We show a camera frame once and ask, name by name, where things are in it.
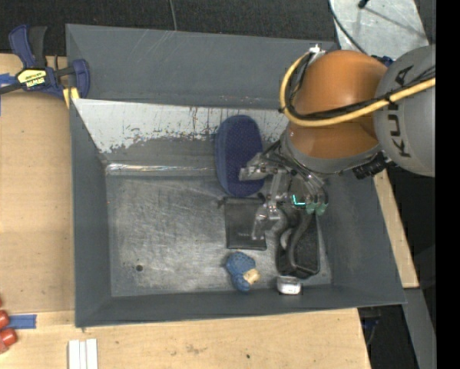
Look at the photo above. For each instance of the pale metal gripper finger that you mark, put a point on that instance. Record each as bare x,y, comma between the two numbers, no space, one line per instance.
258,169
269,213

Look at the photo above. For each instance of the black flat pouch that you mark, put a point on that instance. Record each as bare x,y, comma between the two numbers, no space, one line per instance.
239,225

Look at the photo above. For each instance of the dark blue oval case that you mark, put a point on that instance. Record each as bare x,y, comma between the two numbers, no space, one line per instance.
233,148

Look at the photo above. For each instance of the black rectangular brush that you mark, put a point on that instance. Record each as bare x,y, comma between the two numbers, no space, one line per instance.
308,250

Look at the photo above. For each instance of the blue and beige toy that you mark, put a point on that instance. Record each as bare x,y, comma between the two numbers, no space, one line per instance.
239,267

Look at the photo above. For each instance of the small white and silver object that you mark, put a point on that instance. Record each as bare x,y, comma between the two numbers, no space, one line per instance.
289,286

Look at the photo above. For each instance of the grey metal bin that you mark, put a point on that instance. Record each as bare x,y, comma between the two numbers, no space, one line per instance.
168,225

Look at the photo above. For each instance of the black cylinder on white bracket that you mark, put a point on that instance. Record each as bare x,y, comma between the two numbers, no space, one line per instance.
368,167

